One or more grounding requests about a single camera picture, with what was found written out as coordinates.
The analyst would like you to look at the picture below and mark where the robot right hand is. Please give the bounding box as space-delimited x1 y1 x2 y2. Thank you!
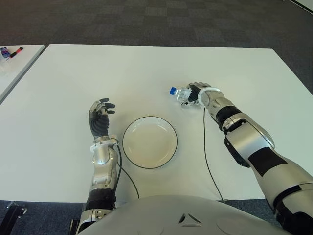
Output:
180 82 212 108

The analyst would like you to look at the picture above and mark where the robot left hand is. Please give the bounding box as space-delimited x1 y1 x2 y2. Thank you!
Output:
88 97 116 140

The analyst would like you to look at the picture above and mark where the clear water bottle blue cap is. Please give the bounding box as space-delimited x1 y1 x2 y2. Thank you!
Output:
169 86 203 108

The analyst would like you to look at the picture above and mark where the white plate black rim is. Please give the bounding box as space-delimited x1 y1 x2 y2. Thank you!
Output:
122 116 179 169

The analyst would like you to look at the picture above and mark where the white side table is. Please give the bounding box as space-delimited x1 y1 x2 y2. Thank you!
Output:
0 44 46 105

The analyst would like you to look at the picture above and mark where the red black screwdriver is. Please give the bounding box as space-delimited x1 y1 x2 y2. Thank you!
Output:
9 46 24 59

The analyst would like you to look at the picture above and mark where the grey robot torso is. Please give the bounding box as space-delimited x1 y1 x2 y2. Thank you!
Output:
80 195 287 235

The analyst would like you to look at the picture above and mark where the blue white packet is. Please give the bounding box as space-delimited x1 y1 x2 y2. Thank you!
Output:
0 46 12 60

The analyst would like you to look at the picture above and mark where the black metal stand foot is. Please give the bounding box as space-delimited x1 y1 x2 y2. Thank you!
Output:
6 202 27 221

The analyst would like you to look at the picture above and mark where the white panel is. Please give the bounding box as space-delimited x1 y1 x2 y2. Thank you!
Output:
290 0 313 12

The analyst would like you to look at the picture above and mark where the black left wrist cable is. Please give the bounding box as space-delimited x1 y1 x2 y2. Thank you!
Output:
113 141 141 199

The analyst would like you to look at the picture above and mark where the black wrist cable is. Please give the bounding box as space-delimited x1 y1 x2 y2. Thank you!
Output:
113 141 141 199
202 105 224 201

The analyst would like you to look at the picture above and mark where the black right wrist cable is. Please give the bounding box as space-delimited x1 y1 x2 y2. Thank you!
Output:
202 105 224 201

